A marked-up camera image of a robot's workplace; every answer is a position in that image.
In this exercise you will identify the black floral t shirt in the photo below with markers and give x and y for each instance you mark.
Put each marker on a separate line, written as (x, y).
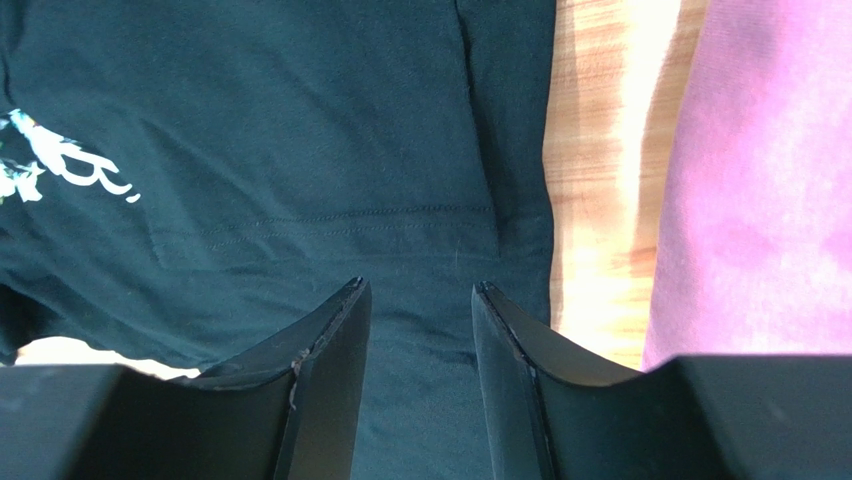
(182, 179)

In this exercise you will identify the folded pink t shirt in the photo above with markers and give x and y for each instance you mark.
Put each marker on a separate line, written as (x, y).
(754, 245)

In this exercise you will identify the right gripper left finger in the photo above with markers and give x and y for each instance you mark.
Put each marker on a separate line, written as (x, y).
(287, 408)

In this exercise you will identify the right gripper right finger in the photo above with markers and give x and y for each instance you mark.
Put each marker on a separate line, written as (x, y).
(555, 410)

